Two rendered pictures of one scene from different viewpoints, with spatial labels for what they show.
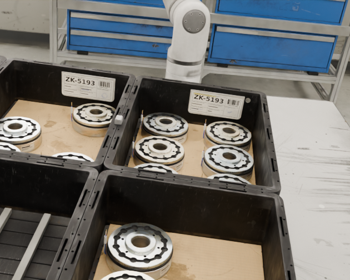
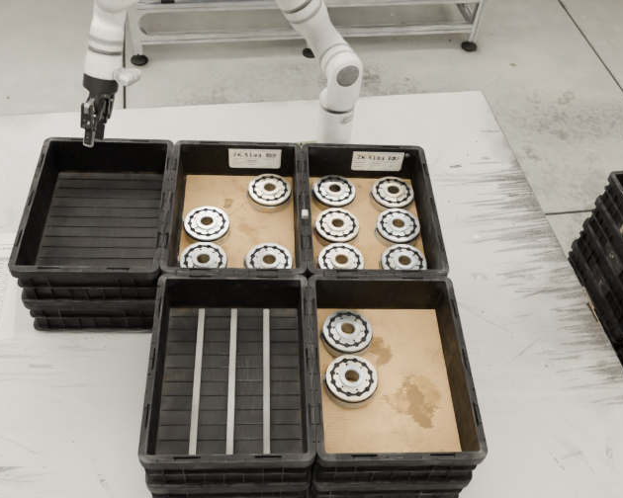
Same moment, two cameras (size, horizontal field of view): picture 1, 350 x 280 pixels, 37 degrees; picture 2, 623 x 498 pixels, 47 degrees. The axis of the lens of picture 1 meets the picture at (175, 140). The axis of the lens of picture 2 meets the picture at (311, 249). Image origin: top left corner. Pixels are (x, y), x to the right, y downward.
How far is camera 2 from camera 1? 0.73 m
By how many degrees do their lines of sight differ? 21
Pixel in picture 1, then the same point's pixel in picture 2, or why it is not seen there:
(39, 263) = (275, 355)
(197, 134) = (362, 191)
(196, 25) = (350, 79)
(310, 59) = not seen: outside the picture
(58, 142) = (244, 225)
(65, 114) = (237, 187)
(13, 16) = not seen: outside the picture
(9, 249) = (248, 346)
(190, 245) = (382, 318)
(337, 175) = (489, 197)
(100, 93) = (266, 162)
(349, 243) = (500, 273)
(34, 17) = not seen: outside the picture
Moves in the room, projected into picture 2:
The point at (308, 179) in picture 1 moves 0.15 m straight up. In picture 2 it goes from (463, 206) to (477, 166)
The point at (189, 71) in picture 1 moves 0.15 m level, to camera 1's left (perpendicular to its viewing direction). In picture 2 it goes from (344, 119) to (286, 118)
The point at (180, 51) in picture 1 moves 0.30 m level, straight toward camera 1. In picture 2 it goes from (334, 103) to (348, 189)
